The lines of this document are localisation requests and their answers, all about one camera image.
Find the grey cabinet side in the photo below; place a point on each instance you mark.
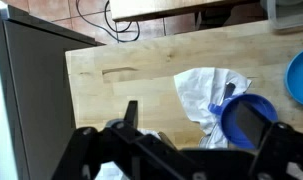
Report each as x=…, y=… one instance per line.
x=36, y=110

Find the clear plastic container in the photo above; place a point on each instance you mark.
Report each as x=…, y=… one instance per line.
x=284, y=14

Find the crumpled white paper towel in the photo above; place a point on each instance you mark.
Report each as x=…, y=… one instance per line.
x=197, y=88

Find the light blue bowl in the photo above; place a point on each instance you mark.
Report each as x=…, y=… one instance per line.
x=293, y=77

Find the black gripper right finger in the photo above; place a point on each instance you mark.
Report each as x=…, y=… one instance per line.
x=252, y=123

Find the dark blue measuring cup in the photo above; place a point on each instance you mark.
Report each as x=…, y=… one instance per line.
x=226, y=113

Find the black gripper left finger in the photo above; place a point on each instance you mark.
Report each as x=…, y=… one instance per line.
x=131, y=115

